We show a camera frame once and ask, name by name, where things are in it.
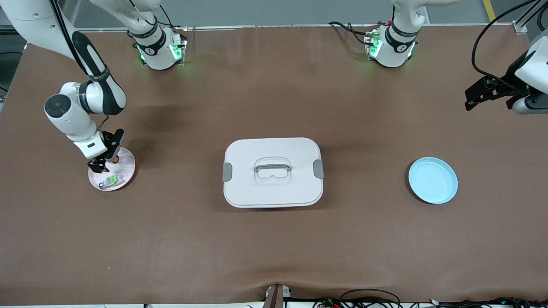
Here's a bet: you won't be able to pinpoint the coloured wire bundle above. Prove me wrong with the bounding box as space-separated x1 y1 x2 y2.
312 297 343 308

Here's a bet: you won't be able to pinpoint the light blue round plate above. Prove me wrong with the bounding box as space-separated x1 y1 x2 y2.
408 157 459 205

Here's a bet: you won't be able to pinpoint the black right arm base cable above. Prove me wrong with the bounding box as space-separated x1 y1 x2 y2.
146 0 189 33

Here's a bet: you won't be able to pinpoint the brown table mat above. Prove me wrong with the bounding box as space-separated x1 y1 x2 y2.
0 25 548 306

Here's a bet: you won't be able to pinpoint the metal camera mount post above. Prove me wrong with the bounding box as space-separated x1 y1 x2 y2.
262 284 292 308

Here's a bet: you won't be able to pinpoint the green push button switch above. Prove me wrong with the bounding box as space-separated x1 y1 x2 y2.
98 174 125 190

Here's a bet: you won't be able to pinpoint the black cable bundle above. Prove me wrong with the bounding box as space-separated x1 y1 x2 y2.
428 297 548 308

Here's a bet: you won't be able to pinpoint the aluminium frame post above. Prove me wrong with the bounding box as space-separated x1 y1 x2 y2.
513 0 548 35

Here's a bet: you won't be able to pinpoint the pink round plate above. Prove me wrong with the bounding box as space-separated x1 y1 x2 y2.
88 146 137 192

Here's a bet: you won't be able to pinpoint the black looped cable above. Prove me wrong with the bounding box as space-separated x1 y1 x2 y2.
339 288 402 308

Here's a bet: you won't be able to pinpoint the white lidded box grey latches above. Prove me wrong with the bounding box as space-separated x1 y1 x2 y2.
222 137 325 209

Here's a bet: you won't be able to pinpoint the clear table edge rail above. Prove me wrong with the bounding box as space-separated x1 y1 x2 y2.
77 24 528 34

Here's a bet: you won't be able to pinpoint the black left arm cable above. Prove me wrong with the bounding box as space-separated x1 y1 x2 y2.
471 0 548 86

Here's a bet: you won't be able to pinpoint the black left arm base cables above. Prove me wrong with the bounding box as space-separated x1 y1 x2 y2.
328 21 374 47

